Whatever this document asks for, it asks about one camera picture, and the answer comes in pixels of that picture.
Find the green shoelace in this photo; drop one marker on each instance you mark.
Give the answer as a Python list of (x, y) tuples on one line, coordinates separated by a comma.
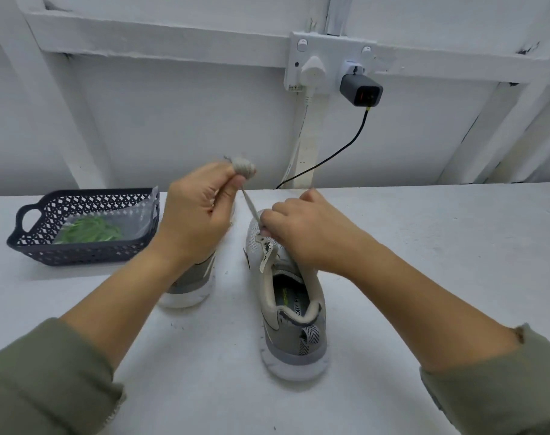
[(88, 230)]

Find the white wall socket plate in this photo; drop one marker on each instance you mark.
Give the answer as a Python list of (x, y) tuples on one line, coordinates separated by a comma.
[(325, 48)]

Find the white plug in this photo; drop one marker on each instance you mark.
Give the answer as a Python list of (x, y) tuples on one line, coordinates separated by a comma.
[(313, 72)]

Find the person's left hand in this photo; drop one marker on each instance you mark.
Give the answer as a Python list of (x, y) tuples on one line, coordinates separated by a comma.
[(198, 217)]

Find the person's left forearm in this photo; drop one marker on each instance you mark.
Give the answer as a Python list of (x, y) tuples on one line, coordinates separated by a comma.
[(66, 358)]

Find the beige shoelace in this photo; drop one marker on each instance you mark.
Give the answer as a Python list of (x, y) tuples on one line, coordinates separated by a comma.
[(242, 166)]

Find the person's right forearm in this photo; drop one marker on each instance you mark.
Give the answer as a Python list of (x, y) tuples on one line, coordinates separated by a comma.
[(465, 349)]

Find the clear plastic bag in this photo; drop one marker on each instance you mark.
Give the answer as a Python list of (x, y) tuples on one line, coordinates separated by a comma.
[(141, 217)]

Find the person's right hand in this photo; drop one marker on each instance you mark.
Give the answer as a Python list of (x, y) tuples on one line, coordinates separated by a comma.
[(311, 233)]

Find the gray sneaker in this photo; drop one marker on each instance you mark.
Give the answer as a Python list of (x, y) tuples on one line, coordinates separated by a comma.
[(189, 285), (298, 344)]

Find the gray charger adapter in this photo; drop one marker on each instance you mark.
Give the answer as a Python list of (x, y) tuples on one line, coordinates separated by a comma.
[(360, 90)]

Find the dark plastic lattice basket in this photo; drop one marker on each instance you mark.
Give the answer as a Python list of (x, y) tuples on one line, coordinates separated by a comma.
[(30, 247)]

